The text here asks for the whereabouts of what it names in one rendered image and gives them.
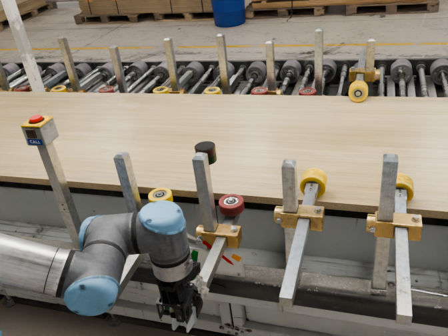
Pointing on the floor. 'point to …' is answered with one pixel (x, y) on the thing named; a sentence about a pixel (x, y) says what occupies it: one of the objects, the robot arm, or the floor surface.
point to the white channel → (11, 9)
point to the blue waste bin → (229, 13)
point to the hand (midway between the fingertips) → (189, 323)
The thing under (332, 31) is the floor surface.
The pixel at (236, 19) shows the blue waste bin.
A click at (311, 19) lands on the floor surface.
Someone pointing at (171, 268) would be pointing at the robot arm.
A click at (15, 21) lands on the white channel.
